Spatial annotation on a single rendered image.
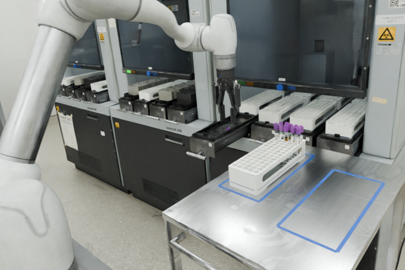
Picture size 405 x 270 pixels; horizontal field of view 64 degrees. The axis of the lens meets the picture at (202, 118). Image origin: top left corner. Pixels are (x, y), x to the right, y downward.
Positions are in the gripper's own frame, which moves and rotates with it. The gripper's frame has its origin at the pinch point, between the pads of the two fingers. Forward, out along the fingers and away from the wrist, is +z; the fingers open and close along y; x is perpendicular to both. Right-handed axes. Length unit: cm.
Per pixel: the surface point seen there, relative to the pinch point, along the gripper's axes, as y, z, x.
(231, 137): -2.5, 9.4, 1.7
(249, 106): 2.7, 2.4, -21.6
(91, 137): 142, 44, -11
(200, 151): 4.6, 12.7, 14.3
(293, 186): -44, 6, 29
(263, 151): -31.1, 0.4, 23.5
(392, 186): -66, 6, 15
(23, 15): 354, -53, -67
